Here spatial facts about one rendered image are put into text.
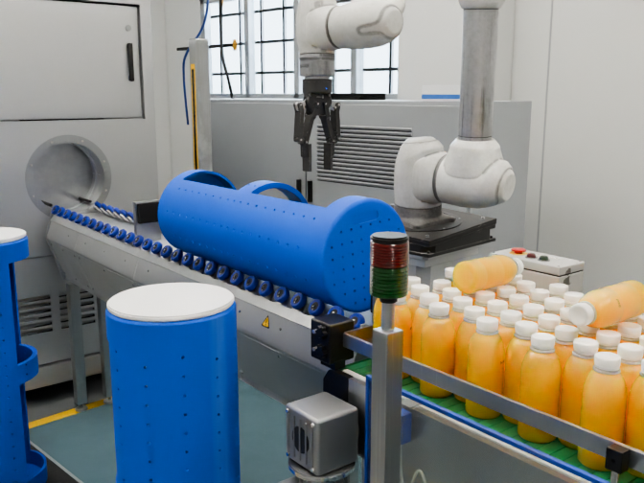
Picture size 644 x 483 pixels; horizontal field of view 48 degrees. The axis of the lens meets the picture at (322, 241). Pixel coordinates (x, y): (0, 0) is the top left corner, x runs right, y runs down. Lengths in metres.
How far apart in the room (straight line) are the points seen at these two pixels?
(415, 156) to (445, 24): 2.41
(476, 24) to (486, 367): 1.14
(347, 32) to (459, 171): 0.65
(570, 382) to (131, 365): 0.87
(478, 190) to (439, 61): 2.52
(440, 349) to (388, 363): 0.23
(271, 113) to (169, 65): 3.27
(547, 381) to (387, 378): 0.27
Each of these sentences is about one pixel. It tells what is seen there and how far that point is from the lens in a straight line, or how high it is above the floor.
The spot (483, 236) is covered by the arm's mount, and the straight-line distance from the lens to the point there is 2.42.
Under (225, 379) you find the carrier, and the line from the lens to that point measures 1.62.
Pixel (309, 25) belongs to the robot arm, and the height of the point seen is 1.64.
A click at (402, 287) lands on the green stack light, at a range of 1.17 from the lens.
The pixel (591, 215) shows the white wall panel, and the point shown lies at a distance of 4.49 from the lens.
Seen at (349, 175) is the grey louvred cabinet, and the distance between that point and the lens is 3.81.
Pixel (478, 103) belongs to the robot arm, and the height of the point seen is 1.45.
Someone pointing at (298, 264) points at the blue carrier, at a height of 1.08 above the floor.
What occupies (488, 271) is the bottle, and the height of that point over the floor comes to 1.13.
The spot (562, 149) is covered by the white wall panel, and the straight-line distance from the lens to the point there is 4.54.
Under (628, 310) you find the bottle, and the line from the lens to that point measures 1.37.
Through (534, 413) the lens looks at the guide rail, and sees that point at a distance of 1.26.
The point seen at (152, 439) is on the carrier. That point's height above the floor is 0.77.
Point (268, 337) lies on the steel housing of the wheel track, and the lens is 1.94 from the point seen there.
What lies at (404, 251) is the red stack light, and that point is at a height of 1.24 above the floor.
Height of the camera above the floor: 1.48
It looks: 12 degrees down
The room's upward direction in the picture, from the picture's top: straight up
